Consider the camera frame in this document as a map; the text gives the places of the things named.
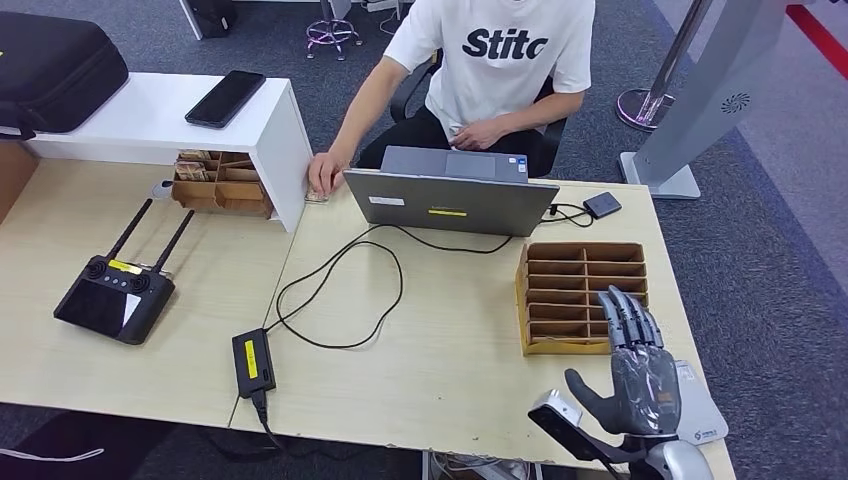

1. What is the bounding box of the person's left hand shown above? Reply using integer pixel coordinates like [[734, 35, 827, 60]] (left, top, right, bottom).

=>
[[451, 119, 508, 152]]

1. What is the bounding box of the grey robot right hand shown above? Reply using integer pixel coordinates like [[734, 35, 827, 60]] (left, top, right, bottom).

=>
[[564, 284, 684, 440]]

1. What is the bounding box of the person's right hand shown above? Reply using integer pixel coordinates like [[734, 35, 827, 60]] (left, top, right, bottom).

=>
[[307, 150, 349, 198]]

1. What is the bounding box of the large cardboard slotted organizer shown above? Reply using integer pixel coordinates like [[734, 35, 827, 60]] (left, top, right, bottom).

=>
[[515, 241, 649, 357]]

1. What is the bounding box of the person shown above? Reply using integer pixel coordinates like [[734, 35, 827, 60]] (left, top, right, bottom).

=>
[[307, 0, 598, 200]]

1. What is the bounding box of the black office chair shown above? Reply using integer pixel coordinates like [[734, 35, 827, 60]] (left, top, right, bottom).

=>
[[389, 49, 571, 179]]

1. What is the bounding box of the grey laptop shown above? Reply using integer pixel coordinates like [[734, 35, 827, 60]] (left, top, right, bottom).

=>
[[342, 145, 561, 238]]

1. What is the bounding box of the small cardboard organizer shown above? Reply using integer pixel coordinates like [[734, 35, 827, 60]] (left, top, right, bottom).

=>
[[170, 149, 275, 220]]

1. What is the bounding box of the black smartphone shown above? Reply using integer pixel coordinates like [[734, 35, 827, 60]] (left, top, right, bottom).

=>
[[184, 70, 267, 129]]

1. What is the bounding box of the small black external drive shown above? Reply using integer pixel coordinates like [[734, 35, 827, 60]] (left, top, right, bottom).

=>
[[582, 191, 623, 220]]

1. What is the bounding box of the chrome stool base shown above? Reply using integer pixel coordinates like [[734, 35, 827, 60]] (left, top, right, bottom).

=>
[[305, 0, 364, 62]]

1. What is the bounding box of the white desk shelf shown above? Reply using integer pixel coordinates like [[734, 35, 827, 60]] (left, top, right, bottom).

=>
[[0, 72, 314, 233]]

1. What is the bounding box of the black cabinet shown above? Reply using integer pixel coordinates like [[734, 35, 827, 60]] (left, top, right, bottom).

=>
[[178, 0, 238, 40]]

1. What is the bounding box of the black power adapter yellow label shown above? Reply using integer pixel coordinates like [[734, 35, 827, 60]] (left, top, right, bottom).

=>
[[231, 327, 278, 400]]

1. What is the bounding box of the grey kiosk stand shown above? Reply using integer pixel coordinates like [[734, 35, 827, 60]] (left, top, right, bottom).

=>
[[619, 0, 823, 201]]

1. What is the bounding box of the black remote controller with antennas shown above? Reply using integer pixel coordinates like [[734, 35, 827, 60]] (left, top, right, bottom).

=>
[[53, 198, 196, 346]]

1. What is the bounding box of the black carrying case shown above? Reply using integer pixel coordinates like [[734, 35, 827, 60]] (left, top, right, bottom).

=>
[[0, 11, 130, 142]]

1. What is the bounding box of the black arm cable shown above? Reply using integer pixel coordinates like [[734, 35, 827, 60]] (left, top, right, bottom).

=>
[[596, 455, 629, 480]]

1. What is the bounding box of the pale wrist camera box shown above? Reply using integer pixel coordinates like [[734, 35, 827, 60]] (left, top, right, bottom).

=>
[[527, 389, 647, 465]]

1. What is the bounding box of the short black drive cable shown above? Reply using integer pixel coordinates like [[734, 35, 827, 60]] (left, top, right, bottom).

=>
[[539, 202, 596, 229]]

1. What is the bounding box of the black adapter cable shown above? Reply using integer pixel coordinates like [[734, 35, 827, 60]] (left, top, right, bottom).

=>
[[263, 223, 515, 350]]

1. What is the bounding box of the chrome stanchion post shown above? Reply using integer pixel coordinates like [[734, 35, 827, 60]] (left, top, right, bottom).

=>
[[616, 0, 713, 134]]

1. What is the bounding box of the white cable bundle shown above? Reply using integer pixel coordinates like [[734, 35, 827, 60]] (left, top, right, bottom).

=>
[[423, 451, 545, 480]]

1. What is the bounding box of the black power cord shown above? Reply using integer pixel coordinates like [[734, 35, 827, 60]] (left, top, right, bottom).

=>
[[250, 390, 286, 452]]

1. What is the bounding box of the thin white cable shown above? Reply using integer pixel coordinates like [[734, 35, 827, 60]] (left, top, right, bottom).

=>
[[0, 447, 106, 463]]

